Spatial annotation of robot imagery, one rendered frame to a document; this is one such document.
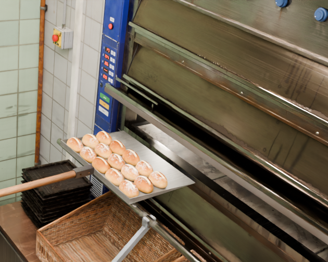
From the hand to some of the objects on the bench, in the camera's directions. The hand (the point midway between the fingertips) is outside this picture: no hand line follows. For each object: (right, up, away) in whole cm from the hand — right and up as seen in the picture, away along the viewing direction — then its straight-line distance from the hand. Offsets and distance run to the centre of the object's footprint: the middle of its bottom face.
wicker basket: (+80, -34, +95) cm, 128 cm away
